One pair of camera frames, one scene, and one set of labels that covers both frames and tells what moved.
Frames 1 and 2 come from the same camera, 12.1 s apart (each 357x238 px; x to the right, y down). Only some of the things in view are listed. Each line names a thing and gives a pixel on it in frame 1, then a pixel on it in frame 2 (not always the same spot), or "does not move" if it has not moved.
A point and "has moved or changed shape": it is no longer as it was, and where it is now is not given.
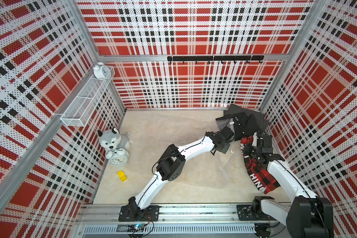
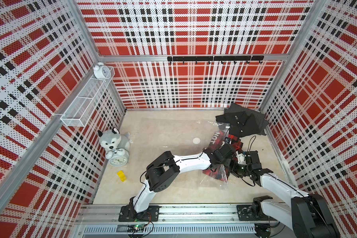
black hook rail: x=241 y=58 does not move
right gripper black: x=247 y=148 to x=233 y=164
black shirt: x=242 y=121 does not move
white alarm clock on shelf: x=101 y=71 does not move
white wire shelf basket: x=81 y=108 does not move
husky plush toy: x=112 y=139 does not move
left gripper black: x=226 y=148 to x=227 y=163
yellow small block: x=122 y=176 does not move
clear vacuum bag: x=226 y=167 has moved or changed shape
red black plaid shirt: x=261 y=176 has moved or changed shape
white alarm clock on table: x=117 y=156 does not move
